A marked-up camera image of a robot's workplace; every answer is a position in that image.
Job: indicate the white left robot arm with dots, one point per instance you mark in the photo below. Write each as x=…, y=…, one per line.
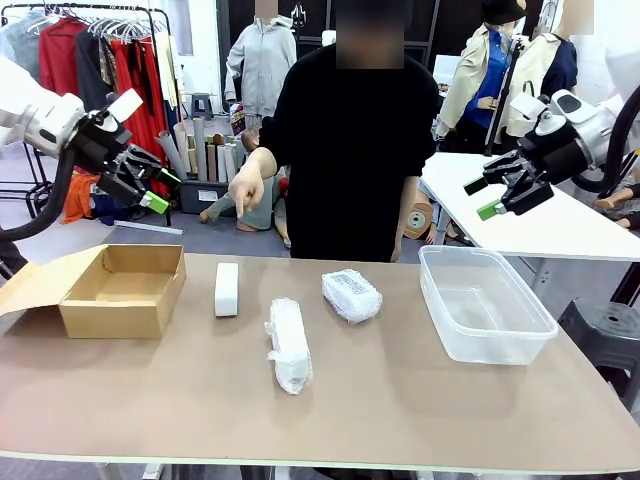
x=30, y=115

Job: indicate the black tripod pole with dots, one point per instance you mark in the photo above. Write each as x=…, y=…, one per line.
x=505, y=95

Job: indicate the aluminium bar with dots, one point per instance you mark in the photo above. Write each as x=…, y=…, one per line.
x=150, y=227

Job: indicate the grey storage bin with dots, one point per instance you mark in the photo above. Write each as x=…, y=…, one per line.
x=200, y=197

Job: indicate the leaning grey paper roll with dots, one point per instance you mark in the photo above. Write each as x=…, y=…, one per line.
x=170, y=152

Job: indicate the person's right forearm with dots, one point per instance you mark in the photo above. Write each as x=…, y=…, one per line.
x=262, y=160

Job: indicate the white paper roll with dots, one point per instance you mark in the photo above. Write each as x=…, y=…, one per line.
x=221, y=165

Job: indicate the long bubble-wrapped white clock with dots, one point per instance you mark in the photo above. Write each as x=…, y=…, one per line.
x=290, y=345

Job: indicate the mannequin in grey hoodie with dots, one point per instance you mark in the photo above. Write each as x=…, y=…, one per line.
x=260, y=60

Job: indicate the black clothes rack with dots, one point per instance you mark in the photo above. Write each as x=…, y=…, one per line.
x=75, y=7

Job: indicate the person's right hand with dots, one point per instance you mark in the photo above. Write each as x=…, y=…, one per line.
x=247, y=187

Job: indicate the person in black sweater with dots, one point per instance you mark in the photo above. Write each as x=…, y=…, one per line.
x=350, y=150

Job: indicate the grey hanging garment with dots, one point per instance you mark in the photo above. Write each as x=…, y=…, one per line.
x=25, y=45

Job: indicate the long red pleated dress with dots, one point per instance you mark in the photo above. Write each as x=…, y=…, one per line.
x=150, y=115

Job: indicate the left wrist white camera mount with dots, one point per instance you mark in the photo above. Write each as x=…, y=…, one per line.
x=125, y=105

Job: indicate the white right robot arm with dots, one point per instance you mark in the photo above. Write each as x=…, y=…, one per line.
x=600, y=125

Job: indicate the mannequin beige jacket blue shirt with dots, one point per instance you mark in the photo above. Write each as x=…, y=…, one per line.
x=465, y=75

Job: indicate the orange garment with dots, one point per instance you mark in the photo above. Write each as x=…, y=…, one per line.
x=80, y=197

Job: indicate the small grey stool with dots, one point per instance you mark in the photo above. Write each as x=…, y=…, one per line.
x=201, y=97

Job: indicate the black hanging garment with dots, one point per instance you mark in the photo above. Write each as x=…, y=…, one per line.
x=90, y=75

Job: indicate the white background table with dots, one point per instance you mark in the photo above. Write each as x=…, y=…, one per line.
x=550, y=230

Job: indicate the lying mannequin green clothes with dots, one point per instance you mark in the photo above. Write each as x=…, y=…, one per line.
x=265, y=210

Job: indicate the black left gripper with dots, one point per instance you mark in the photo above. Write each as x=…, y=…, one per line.
x=102, y=145

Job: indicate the mannequin beige vest navy shirt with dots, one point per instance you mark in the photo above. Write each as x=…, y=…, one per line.
x=535, y=65

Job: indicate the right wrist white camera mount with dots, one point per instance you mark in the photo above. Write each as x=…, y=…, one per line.
x=525, y=107

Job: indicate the tall grey paper roll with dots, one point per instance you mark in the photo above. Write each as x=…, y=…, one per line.
x=200, y=150

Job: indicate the open brown cardboard box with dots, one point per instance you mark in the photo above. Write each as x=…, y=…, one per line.
x=115, y=315

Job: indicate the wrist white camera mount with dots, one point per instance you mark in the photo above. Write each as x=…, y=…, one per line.
x=525, y=107
x=125, y=105

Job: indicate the thin brown paper roll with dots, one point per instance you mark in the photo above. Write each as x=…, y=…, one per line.
x=211, y=165

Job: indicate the beige paper roll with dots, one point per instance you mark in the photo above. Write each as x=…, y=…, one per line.
x=181, y=145

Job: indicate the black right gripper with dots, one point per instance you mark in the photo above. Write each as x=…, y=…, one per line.
x=560, y=162

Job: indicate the white unwrapped digital clock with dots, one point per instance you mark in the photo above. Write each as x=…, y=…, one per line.
x=226, y=292

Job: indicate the clear plastic container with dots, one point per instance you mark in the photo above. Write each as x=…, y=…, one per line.
x=495, y=345

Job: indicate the red hanging jacket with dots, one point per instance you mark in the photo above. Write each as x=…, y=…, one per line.
x=62, y=60

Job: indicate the lying mannequin bare legs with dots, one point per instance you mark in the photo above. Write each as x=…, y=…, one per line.
x=625, y=200

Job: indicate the short bubble-wrapped clock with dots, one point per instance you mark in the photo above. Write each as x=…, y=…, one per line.
x=350, y=297

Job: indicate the black plastic stool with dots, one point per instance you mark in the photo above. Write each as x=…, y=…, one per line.
x=600, y=330

